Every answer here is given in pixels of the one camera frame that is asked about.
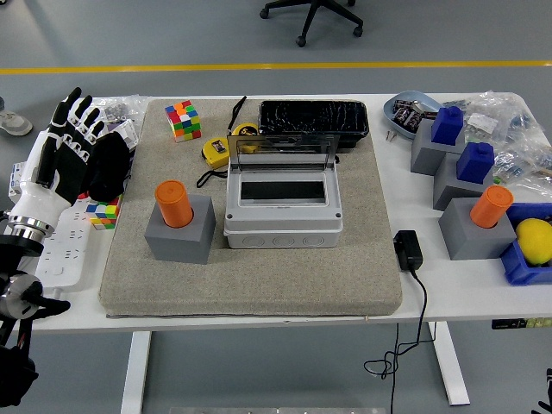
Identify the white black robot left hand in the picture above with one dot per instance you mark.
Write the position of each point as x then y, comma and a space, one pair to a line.
39, 198

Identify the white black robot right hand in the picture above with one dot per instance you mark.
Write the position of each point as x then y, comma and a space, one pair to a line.
548, 405

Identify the orange cylinder battery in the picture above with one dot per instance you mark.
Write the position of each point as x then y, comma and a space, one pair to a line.
491, 207
172, 202

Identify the grey block round hole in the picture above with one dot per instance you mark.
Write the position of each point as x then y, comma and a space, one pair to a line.
177, 246
470, 241

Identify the grey plastic junction box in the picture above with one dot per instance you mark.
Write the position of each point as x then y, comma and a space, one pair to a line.
280, 224

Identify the smoky transparent box lid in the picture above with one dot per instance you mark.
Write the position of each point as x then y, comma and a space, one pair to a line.
280, 148

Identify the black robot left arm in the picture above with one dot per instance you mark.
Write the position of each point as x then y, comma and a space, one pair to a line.
17, 248

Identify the white circuit breaker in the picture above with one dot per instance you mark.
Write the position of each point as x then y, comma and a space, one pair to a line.
16, 177

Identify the white power strip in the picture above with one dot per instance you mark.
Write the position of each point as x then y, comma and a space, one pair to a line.
64, 259

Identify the small colourful puzzle cube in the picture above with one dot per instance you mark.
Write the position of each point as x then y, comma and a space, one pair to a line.
103, 213

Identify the white grey shoe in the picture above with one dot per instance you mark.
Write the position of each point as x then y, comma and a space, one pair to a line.
15, 124

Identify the black cloth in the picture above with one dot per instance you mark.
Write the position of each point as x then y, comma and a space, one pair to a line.
110, 166

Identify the black table control panel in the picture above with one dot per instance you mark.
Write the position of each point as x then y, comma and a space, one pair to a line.
517, 323

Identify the white table leg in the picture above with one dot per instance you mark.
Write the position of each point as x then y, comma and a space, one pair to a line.
450, 366
136, 371

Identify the white purple carton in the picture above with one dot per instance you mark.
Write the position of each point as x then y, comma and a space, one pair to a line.
127, 131

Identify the clear bag of screws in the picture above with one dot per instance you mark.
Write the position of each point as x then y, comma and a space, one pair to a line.
125, 105

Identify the blue storage bin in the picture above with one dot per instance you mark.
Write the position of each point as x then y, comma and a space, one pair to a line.
519, 271

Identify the yellow lemon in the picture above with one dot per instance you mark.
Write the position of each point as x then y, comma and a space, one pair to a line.
535, 241

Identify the yellow tape measure picture label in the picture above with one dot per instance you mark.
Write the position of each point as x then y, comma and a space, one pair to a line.
215, 152

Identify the black power adapter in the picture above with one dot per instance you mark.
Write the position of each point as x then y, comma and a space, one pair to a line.
407, 250

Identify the yellow tape measure 5m print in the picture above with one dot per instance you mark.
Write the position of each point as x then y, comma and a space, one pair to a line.
246, 129

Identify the grey-brown table mat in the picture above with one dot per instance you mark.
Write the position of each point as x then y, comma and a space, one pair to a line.
259, 280

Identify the grey holder block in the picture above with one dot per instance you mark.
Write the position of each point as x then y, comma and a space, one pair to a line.
448, 190
424, 157

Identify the clear bag of parts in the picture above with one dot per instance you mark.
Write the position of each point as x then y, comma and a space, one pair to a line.
526, 166
496, 112

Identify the blue block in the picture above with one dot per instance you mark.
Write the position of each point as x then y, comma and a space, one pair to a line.
474, 164
446, 125

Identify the black plastic tray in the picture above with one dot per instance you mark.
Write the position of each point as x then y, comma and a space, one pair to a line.
310, 116

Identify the metal tweezers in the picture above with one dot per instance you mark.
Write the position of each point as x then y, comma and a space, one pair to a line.
390, 136

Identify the black purple packets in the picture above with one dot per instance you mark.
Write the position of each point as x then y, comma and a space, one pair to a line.
405, 114

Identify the grey-blue dish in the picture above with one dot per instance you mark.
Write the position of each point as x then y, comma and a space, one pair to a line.
391, 117

